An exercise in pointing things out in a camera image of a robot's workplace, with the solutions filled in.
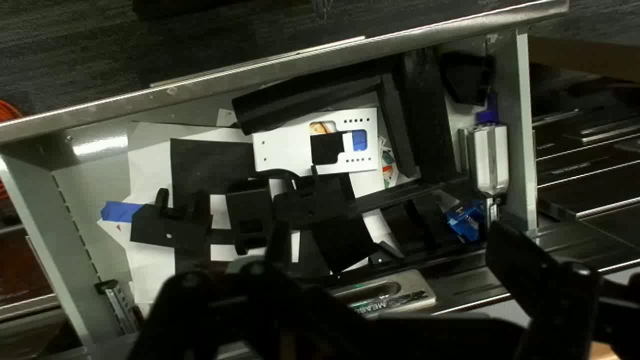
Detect blue plastic part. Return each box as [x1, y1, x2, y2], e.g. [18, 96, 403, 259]
[444, 205, 485, 246]

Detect white card blue print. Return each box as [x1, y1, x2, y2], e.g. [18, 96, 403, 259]
[250, 108, 383, 181]

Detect blue tape strip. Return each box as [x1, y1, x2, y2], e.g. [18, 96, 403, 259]
[98, 199, 145, 227]

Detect black chunky plastic part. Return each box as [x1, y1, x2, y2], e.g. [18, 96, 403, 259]
[272, 168, 376, 272]

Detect long black plastic bar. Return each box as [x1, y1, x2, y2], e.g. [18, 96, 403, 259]
[230, 61, 403, 137]

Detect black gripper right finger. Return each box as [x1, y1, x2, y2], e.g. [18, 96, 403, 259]
[484, 219, 603, 360]

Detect black flat square sheet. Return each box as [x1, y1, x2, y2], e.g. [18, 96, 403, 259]
[168, 139, 255, 202]

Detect grey tool cabinet workbench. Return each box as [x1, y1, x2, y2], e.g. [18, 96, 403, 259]
[529, 36, 640, 277]

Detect white paper sheet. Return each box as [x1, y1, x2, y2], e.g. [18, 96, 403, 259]
[126, 122, 255, 317]

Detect black bracket part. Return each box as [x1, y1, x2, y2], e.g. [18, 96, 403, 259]
[127, 188, 215, 252]

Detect silver cylinder blue cap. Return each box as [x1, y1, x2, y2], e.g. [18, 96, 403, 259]
[458, 108, 512, 197]

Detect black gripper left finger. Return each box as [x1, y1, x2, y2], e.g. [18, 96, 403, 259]
[127, 259, 347, 360]

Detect grey metal drawer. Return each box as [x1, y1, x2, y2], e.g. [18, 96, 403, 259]
[0, 0, 571, 360]

